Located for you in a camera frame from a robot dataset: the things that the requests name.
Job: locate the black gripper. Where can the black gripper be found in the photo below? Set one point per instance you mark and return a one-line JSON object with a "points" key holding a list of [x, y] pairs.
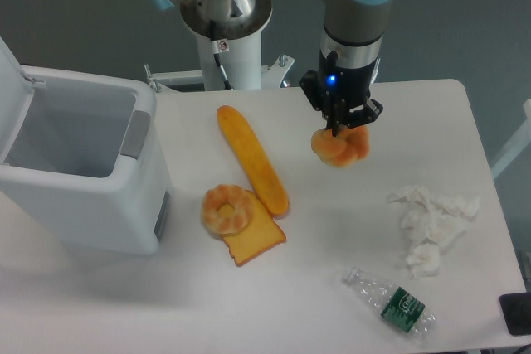
{"points": [[342, 95]]}

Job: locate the round knotted bread roll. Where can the round knotted bread roll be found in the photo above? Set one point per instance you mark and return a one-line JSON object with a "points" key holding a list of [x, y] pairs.
{"points": [[346, 148]]}

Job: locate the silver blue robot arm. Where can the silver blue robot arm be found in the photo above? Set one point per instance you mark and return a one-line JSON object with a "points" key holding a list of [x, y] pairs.
{"points": [[348, 54]]}

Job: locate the long baguette bread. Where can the long baguette bread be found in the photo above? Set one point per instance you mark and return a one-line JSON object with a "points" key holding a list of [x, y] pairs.
{"points": [[253, 159]]}

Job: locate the white trash can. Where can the white trash can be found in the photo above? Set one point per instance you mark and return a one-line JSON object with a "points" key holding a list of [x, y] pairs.
{"points": [[80, 154]]}

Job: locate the square toast slice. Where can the square toast slice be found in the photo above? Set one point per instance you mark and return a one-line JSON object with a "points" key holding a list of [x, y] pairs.
{"points": [[260, 235]]}

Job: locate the crumpled white tissue paper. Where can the crumpled white tissue paper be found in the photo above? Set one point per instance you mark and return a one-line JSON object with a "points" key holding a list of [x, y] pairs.
{"points": [[434, 218]]}

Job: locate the small crumpled white tissue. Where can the small crumpled white tissue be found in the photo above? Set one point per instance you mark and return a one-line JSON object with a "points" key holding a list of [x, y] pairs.
{"points": [[424, 261]]}

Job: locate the clear plastic water bottle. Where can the clear plastic water bottle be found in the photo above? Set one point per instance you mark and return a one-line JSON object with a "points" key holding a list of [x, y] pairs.
{"points": [[399, 308]]}

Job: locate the black device at edge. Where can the black device at edge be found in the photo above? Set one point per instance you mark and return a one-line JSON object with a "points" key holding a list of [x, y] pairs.
{"points": [[516, 311]]}

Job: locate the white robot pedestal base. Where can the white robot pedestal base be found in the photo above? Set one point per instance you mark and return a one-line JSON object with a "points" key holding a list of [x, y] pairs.
{"points": [[228, 37]]}

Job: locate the ring shaped donut bread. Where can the ring shaped donut bread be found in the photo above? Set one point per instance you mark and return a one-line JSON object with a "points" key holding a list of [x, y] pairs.
{"points": [[226, 209]]}

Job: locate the white frame at right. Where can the white frame at right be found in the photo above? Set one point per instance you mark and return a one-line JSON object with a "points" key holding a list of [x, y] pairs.
{"points": [[513, 147]]}

